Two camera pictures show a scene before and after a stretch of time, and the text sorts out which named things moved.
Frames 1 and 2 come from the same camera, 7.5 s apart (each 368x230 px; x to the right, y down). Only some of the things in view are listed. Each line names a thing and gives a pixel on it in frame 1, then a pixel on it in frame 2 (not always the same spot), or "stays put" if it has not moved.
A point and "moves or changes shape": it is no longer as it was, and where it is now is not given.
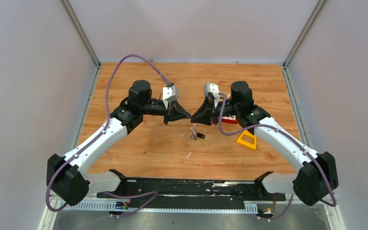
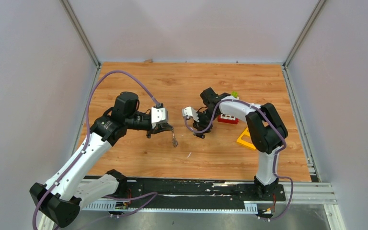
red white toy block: [229, 119] stays put
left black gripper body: [167, 113] -> [154, 130]
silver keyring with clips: [194, 133] moves or changes shape
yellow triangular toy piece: [240, 141] stays put
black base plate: [195, 190] stays put
